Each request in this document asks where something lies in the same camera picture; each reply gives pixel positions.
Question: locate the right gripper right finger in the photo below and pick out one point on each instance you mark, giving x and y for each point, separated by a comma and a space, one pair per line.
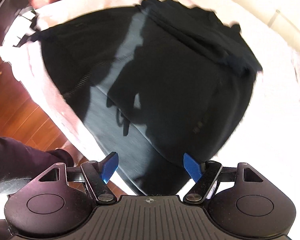
205, 175

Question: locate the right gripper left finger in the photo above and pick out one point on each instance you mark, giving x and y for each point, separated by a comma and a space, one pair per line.
96, 176

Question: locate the black garment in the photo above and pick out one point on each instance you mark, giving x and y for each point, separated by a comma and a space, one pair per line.
152, 82

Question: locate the pink bed quilt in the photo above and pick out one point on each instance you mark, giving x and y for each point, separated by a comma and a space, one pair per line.
268, 137

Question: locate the operator dark clothing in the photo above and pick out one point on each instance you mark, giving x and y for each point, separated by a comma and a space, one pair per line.
19, 163

